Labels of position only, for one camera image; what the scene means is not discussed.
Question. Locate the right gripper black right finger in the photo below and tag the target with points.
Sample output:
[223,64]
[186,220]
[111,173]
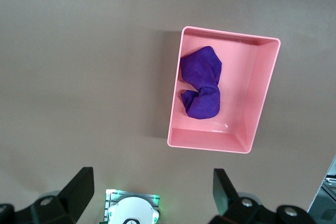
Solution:
[225,200]

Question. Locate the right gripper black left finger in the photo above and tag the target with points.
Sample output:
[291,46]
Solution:
[76,195]

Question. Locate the purple microfibre cloth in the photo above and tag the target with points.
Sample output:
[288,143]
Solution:
[202,82]

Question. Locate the pink plastic bin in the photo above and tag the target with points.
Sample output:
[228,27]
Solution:
[244,82]

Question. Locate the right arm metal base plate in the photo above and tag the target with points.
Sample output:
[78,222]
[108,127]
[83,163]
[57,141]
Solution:
[113,195]

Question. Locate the aluminium frame rail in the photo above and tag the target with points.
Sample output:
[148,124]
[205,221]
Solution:
[325,197]

